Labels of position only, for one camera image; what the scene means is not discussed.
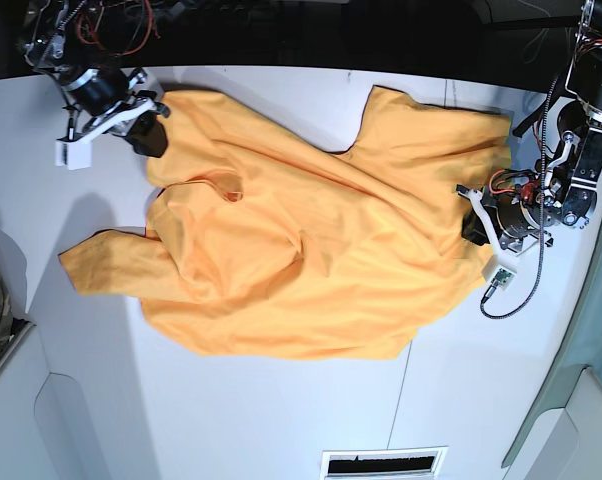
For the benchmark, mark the white bin right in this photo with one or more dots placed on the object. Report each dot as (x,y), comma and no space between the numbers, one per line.
(565,443)

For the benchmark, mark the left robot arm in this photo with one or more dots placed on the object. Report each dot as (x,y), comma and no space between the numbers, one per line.
(561,187)

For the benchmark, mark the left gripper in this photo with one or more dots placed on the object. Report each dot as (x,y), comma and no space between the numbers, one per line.
(517,209)

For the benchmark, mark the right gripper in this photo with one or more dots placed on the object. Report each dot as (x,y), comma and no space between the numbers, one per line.
(100,91)

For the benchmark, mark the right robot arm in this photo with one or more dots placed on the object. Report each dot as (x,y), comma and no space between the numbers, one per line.
(60,41)

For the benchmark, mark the yellow t-shirt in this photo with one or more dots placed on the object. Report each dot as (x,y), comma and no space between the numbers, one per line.
(261,244)

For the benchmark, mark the white bin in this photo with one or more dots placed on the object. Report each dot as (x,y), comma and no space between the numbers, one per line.
(565,443)
(70,414)

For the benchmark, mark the white bin left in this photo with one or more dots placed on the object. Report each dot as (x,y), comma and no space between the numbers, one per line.
(70,414)

